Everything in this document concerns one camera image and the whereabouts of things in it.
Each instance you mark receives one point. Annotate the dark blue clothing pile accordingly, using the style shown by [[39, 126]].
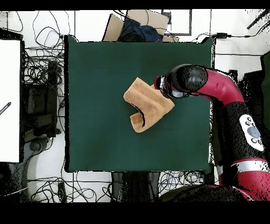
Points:
[[139, 33]]

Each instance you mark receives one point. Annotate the white board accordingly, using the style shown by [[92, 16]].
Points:
[[10, 84]]

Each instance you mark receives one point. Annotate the dark green table cloth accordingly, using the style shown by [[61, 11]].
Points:
[[95, 63]]

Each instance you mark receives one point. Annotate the black power strip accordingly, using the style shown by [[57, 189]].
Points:
[[62, 192], [208, 178]]

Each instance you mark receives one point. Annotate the black power adapter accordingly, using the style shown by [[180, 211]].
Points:
[[221, 35]]

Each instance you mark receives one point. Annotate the black marker pen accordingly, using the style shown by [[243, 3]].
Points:
[[5, 108]]

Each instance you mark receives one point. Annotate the black equipment stand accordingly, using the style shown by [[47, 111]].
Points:
[[51, 95]]

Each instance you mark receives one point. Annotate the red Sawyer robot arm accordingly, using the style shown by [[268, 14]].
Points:
[[221, 86]]

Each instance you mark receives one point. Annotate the dark grey rectangular frame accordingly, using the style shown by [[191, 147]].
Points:
[[179, 34]]

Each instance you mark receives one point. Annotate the black rod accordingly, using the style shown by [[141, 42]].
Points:
[[257, 20]]

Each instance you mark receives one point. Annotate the brown cardboard box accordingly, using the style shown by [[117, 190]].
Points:
[[114, 29]]

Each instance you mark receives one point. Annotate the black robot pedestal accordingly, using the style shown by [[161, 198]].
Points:
[[135, 186]]

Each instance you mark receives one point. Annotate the tan terry towel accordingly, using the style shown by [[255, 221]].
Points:
[[147, 101]]

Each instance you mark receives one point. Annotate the grey round stand base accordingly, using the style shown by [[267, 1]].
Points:
[[35, 145]]

